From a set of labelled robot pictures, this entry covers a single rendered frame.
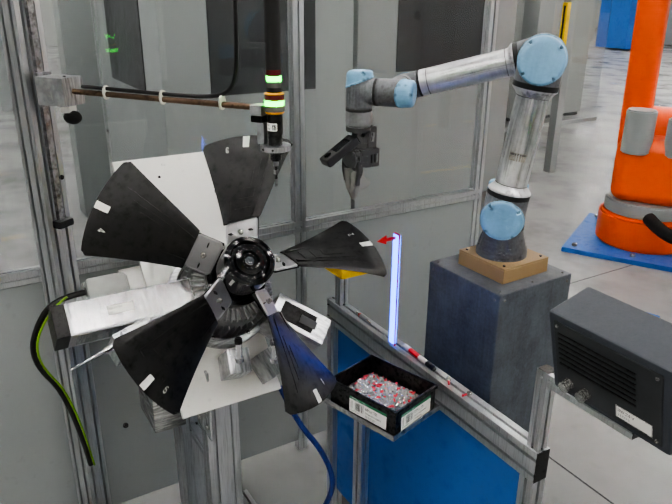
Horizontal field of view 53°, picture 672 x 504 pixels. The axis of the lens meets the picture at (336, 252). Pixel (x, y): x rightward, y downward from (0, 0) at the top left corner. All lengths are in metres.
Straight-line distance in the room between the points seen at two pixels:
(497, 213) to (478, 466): 0.65
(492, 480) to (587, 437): 1.47
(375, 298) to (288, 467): 0.76
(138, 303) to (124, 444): 1.04
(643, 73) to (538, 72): 3.61
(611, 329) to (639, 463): 1.86
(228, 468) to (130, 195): 0.82
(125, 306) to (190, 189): 0.43
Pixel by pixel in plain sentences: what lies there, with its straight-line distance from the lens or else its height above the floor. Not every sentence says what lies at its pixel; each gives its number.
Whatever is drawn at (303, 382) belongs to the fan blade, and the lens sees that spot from 1.54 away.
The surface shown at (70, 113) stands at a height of 1.49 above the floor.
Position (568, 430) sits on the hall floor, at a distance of 3.21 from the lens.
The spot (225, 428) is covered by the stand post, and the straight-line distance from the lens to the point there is 1.88.
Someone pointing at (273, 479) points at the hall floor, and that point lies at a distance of 2.79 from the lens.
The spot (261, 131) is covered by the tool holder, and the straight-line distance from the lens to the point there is 1.53.
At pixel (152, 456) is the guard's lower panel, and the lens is 2.64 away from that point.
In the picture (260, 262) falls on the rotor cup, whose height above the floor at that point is 1.22.
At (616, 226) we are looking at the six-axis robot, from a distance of 5.27.
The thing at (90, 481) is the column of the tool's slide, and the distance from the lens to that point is 2.42.
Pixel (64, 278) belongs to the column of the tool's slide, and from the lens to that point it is 2.07.
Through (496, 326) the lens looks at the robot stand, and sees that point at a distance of 1.97.
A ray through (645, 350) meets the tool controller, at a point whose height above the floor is 1.23.
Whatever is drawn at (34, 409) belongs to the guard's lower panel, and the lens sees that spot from 2.41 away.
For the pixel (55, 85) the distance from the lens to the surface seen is 1.85.
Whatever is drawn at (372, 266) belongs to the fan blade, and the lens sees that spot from 1.65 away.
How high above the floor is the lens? 1.80
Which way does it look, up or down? 22 degrees down
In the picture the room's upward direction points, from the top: straight up
